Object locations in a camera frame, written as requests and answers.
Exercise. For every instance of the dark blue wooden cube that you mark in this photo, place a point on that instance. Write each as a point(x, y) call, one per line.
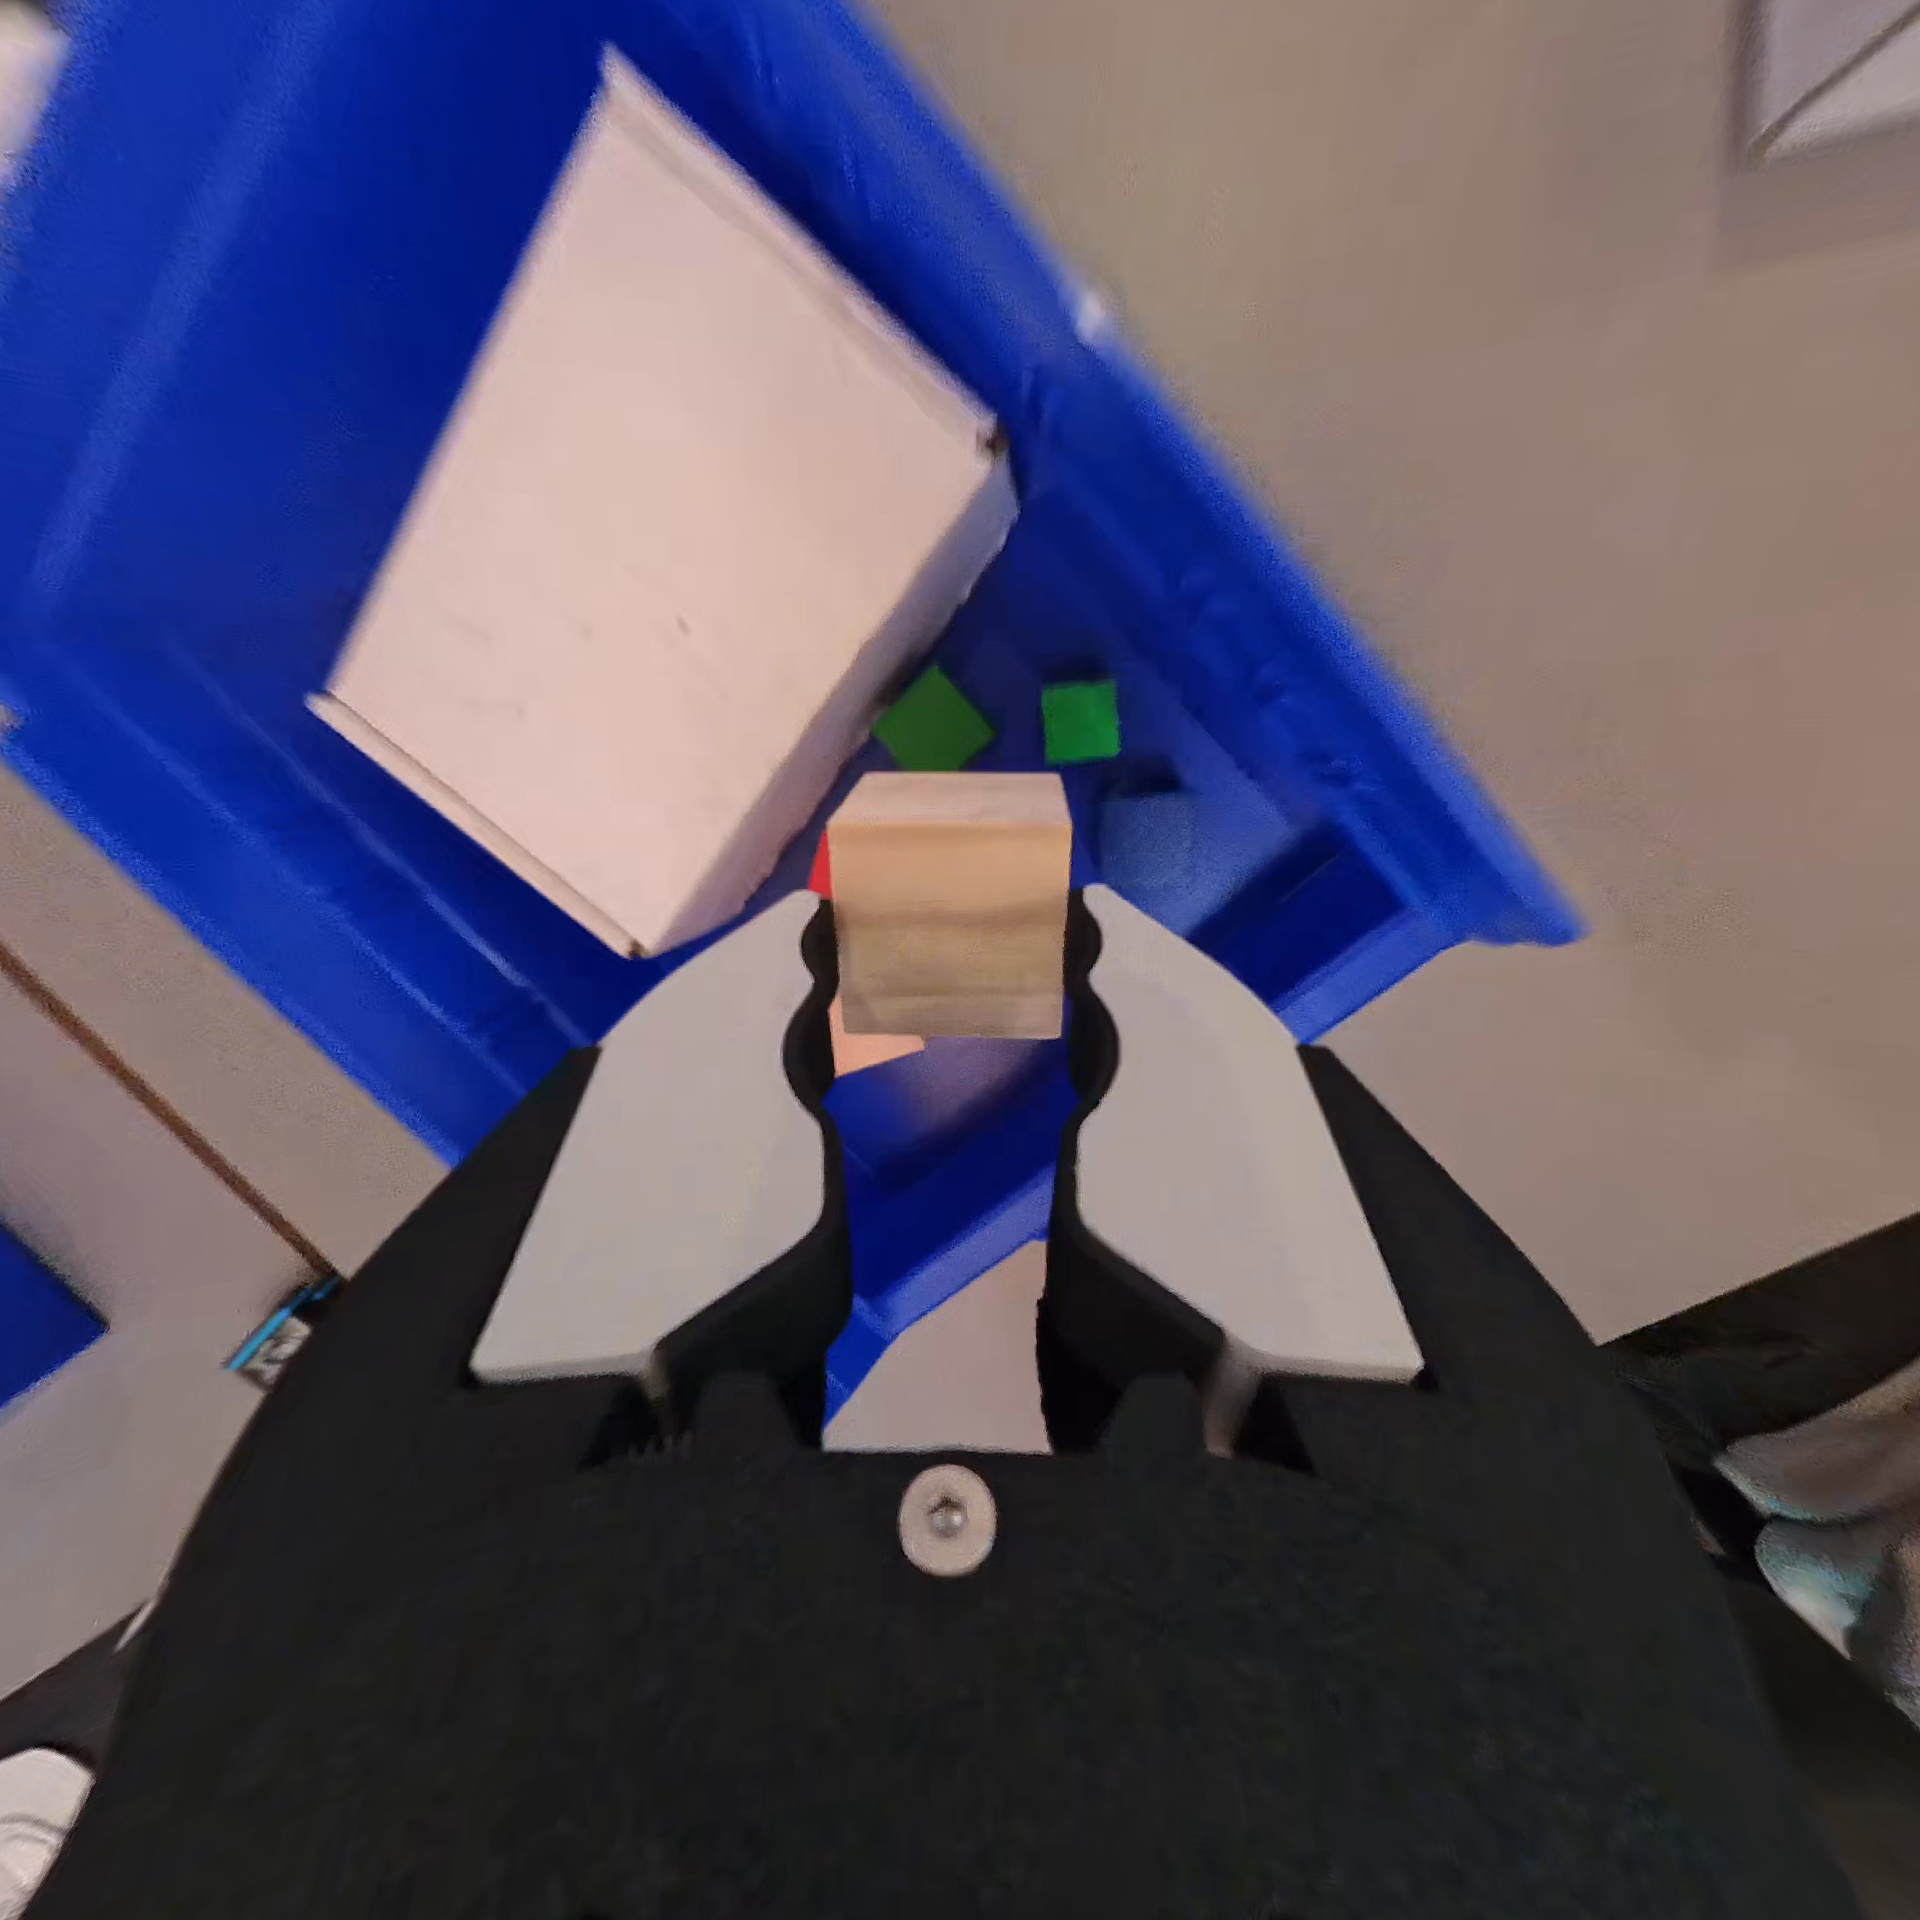
point(1148, 840)

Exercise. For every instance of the person's dark trousers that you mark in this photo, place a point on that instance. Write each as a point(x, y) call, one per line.
point(1771, 1321)

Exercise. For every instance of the plain wooden cube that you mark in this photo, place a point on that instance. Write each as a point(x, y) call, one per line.
point(948, 901)
point(871, 1050)

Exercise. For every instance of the red wooden cube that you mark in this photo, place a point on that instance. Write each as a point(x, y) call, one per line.
point(822, 870)

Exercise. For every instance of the small blue-edged tag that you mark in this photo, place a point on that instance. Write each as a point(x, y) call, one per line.
point(278, 1337)

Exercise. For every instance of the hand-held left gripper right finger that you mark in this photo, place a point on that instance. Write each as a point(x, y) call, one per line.
point(1231, 1186)

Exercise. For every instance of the blue plastic bin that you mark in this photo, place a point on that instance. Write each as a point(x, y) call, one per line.
point(269, 225)
point(37, 1321)

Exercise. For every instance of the green wooden cube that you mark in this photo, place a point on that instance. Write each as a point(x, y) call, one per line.
point(934, 721)
point(1080, 723)

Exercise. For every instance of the white cardboard mailer box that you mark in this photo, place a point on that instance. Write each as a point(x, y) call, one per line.
point(661, 525)

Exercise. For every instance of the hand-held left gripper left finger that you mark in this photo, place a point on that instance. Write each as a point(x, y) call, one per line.
point(661, 1186)

